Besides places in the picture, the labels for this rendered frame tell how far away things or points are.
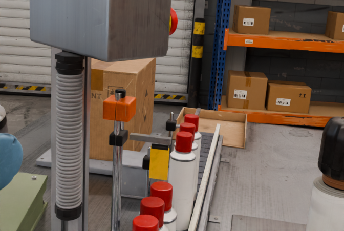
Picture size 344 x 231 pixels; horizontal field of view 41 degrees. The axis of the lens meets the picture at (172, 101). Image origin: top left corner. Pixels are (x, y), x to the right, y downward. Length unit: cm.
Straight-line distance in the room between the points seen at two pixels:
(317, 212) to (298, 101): 388
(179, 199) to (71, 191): 38
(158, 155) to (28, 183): 45
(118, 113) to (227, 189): 66
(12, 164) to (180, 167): 31
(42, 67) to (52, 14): 471
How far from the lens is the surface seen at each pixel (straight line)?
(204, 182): 112
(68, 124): 57
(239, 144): 165
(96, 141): 137
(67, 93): 56
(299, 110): 471
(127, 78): 129
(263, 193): 131
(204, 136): 154
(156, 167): 75
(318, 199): 82
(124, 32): 52
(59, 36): 58
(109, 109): 70
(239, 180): 137
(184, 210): 96
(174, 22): 60
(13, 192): 108
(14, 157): 84
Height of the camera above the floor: 138
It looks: 15 degrees down
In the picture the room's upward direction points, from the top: 4 degrees clockwise
